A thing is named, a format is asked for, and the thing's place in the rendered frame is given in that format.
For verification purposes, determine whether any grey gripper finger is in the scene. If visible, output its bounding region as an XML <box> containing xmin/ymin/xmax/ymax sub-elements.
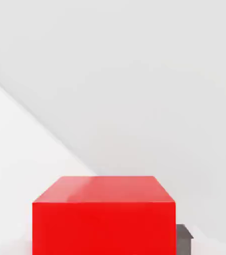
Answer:
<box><xmin>175</xmin><ymin>224</ymin><xmax>211</xmax><ymax>255</ymax></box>

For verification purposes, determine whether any small red cube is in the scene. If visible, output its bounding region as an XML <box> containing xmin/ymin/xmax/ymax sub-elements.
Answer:
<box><xmin>32</xmin><ymin>175</ymin><xmax>176</xmax><ymax>255</ymax></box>

